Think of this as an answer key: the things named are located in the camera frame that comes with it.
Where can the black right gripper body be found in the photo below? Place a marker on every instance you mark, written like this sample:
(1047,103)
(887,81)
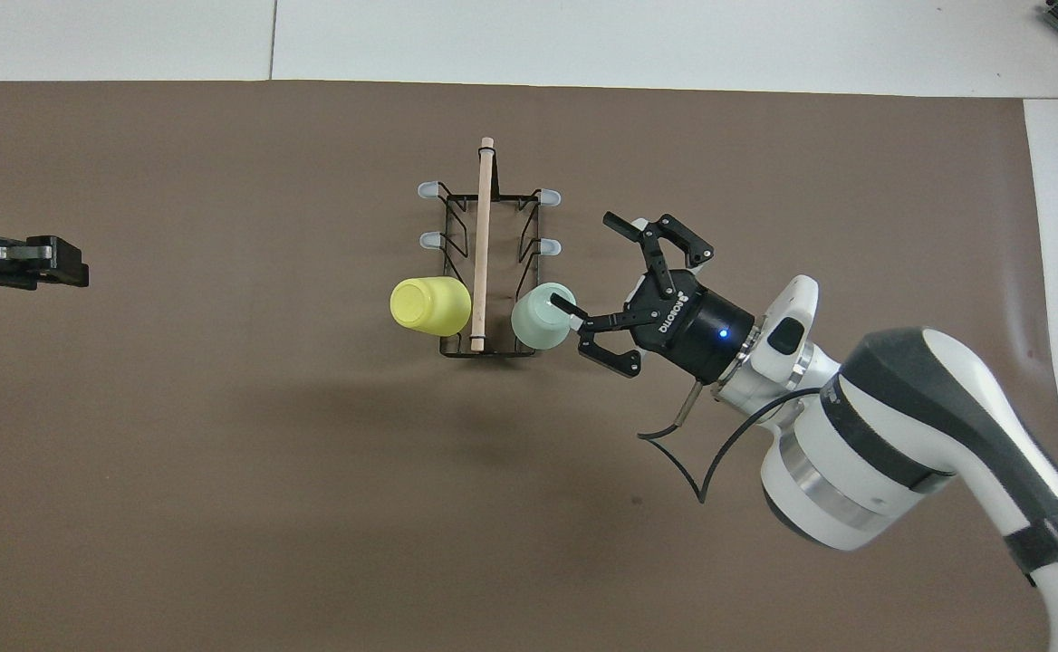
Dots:
(692,330)

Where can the pale green plastic cup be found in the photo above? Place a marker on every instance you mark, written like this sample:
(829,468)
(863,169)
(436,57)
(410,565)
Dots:
(540,319)

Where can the yellow plastic cup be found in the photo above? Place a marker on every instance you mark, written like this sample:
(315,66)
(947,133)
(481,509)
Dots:
(429,306)

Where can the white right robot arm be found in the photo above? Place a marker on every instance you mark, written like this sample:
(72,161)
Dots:
(900,426)

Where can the brown table mat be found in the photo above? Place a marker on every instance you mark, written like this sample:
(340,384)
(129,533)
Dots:
(312,498)

